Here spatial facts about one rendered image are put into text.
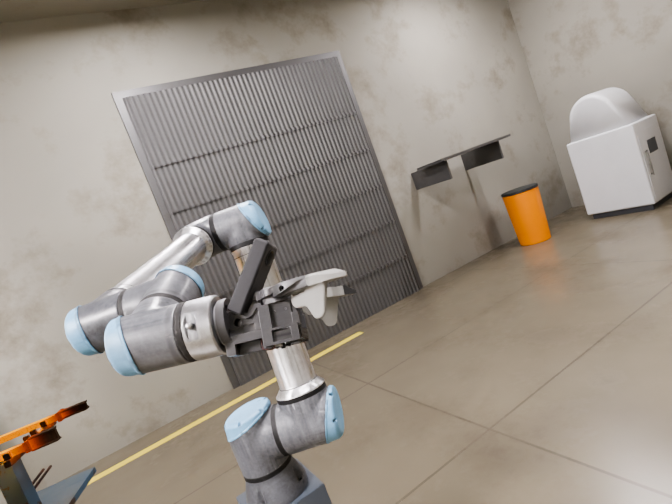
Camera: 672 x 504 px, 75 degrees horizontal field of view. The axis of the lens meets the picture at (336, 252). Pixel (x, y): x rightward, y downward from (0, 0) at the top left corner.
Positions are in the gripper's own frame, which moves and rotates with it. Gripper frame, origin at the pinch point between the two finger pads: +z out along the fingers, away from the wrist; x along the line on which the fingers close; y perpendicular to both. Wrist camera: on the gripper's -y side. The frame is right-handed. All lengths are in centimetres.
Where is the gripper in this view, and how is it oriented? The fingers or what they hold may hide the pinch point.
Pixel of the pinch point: (352, 278)
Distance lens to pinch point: 64.9
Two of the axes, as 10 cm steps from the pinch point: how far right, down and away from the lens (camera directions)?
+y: 2.1, 9.4, -2.7
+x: -1.1, -2.5, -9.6
